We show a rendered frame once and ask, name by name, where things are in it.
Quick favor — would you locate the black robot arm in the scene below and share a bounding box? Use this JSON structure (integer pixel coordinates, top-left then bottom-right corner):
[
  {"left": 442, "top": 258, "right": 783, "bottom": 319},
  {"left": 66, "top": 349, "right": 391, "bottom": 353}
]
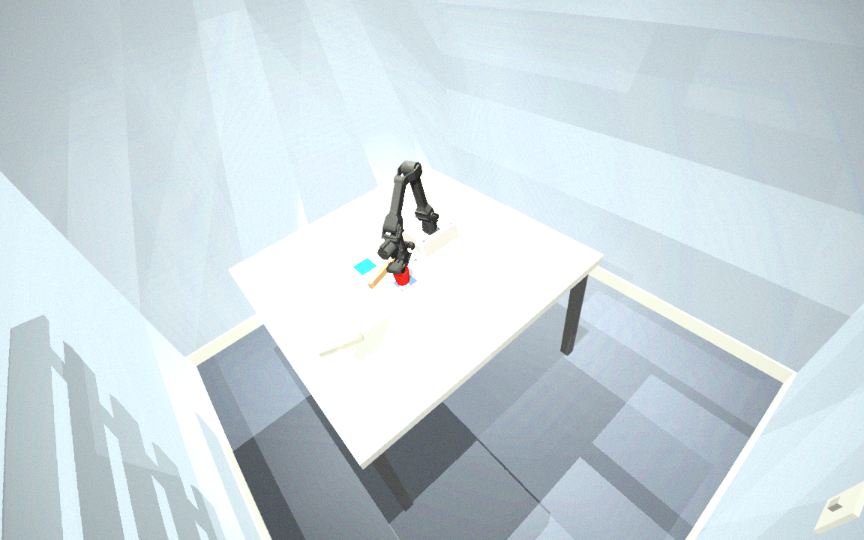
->
[{"left": 377, "top": 160, "right": 440, "bottom": 260}]

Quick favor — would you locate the red cup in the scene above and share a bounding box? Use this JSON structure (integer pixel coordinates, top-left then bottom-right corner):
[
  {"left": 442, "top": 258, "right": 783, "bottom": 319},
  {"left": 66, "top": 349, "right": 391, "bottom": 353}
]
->
[{"left": 393, "top": 265, "right": 410, "bottom": 286}]

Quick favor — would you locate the light wooden plank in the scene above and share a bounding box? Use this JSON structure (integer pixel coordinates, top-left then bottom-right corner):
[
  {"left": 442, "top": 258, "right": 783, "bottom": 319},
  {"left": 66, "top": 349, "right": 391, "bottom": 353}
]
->
[{"left": 367, "top": 258, "right": 395, "bottom": 289}]

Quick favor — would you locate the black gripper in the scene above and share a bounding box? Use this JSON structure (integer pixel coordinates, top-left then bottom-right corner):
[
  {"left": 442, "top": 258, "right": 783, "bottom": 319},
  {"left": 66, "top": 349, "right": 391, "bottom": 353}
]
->
[{"left": 386, "top": 241, "right": 415, "bottom": 275}]

